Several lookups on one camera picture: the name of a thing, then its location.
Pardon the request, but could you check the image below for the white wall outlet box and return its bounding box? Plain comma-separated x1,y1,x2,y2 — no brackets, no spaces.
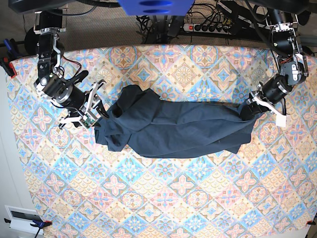
5,205,41,234

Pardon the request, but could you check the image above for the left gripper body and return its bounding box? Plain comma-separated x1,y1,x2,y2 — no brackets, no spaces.
247,75,292,112

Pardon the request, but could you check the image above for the white power strip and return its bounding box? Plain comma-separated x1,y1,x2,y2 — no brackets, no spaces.
183,23,230,34

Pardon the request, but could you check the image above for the table clamp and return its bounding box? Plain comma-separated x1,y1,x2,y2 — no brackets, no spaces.
306,221,316,226
4,218,52,238
0,38,18,78

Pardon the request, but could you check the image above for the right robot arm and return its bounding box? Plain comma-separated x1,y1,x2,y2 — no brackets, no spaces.
34,11,109,129

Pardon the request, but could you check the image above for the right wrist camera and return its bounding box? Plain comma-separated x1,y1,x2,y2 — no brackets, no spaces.
79,116,96,129

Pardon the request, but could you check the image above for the dark blue t-shirt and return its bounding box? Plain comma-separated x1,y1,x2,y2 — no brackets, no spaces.
94,85,256,159

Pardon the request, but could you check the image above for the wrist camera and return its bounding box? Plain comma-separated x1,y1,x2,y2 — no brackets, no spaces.
275,114,287,127
79,116,96,129

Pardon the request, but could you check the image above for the patterned tablecloth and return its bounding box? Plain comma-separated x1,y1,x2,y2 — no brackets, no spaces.
6,45,317,238

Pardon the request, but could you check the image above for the lower right table clamp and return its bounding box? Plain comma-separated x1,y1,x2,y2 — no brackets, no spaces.
306,221,316,226

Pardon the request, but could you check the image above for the upper left table clamp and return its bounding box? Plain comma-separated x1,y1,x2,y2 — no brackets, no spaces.
0,38,18,78

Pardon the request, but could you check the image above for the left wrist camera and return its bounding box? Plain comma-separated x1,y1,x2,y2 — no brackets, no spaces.
275,114,287,127

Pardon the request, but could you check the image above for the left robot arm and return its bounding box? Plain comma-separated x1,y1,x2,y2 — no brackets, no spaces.
240,5,309,120

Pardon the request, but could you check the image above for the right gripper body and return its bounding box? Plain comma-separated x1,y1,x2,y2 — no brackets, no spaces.
37,76,102,123

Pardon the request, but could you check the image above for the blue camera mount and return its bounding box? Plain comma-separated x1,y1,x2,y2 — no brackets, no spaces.
117,0,194,16

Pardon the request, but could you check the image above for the lower left table clamp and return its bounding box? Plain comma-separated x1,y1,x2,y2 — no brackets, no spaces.
4,218,52,238

